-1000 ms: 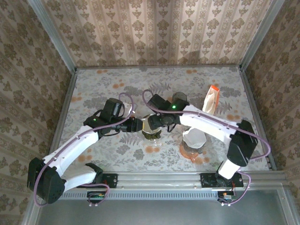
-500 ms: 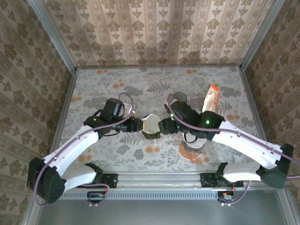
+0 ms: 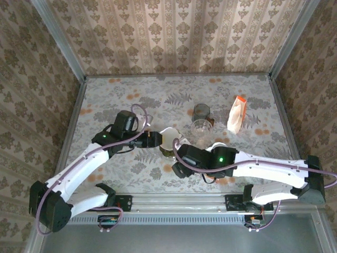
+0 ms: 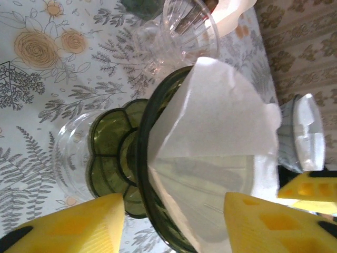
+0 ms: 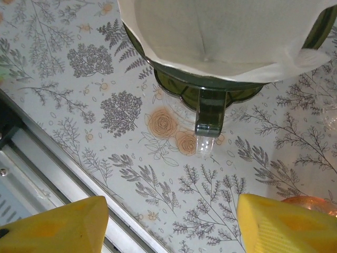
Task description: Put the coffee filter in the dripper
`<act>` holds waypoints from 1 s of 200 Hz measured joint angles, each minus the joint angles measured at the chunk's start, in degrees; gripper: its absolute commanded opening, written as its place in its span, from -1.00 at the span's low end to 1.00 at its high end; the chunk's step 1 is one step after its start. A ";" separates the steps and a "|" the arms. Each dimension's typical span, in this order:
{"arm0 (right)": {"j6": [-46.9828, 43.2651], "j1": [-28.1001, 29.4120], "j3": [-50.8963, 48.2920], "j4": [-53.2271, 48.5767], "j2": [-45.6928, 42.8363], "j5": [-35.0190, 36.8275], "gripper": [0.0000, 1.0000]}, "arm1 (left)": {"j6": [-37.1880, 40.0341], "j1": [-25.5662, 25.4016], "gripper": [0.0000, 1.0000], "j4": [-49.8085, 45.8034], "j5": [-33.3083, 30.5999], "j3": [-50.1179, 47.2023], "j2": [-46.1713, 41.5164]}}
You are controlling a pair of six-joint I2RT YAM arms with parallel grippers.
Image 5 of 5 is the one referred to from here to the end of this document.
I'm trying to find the white paper coffee filter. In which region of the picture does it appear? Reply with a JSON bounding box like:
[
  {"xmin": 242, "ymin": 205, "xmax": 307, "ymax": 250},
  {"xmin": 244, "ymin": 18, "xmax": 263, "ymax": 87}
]
[{"xmin": 117, "ymin": 0, "xmax": 333, "ymax": 83}]

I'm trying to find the clear glass coffee server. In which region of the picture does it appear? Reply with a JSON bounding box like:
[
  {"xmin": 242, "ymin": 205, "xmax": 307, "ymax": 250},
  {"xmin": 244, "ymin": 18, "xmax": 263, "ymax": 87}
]
[{"xmin": 159, "ymin": 88, "xmax": 252, "ymax": 159}]

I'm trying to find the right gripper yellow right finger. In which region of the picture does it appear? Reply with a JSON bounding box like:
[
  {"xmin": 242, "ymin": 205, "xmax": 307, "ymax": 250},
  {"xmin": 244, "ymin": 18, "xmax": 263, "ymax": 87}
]
[{"xmin": 236, "ymin": 193, "xmax": 337, "ymax": 253}]

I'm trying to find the floral patterned tablecloth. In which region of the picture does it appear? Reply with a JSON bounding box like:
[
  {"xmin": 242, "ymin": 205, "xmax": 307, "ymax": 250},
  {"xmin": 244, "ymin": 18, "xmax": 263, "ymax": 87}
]
[{"xmin": 0, "ymin": 0, "xmax": 337, "ymax": 253}]

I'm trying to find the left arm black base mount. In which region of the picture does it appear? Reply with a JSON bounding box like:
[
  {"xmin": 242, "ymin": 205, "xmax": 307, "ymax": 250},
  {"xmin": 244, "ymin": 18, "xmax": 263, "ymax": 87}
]
[{"xmin": 0, "ymin": 105, "xmax": 16, "ymax": 150}]

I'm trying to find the perforated grey cable duct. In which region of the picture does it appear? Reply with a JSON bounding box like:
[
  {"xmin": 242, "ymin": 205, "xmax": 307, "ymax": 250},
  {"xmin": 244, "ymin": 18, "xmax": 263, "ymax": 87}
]
[{"xmin": 0, "ymin": 181, "xmax": 35, "ymax": 222}]

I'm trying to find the orange glass coffee server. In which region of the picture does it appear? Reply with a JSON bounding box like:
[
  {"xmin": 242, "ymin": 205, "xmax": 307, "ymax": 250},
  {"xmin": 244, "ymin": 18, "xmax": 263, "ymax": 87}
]
[{"xmin": 280, "ymin": 195, "xmax": 337, "ymax": 219}]

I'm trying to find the green plastic coffee dripper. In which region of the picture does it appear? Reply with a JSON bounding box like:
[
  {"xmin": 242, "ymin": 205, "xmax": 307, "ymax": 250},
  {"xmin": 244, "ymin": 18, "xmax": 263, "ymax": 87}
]
[{"xmin": 122, "ymin": 5, "xmax": 337, "ymax": 138}]

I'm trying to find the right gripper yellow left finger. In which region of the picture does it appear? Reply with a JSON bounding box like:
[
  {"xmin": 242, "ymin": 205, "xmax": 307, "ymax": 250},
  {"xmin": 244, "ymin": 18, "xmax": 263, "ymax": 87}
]
[{"xmin": 0, "ymin": 195, "xmax": 109, "ymax": 253}]

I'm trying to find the wide aluminium base rail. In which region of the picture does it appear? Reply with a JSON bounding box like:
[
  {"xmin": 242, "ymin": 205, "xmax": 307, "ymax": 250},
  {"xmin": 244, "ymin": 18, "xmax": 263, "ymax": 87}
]
[{"xmin": 0, "ymin": 88, "xmax": 169, "ymax": 253}]

